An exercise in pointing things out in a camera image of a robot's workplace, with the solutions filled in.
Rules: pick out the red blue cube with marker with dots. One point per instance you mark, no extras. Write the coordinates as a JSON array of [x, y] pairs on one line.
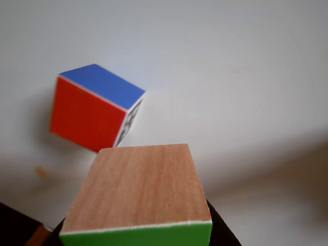
[[87, 112]]

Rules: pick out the wooden cube with green face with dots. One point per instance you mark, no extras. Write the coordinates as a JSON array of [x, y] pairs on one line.
[[143, 192]]

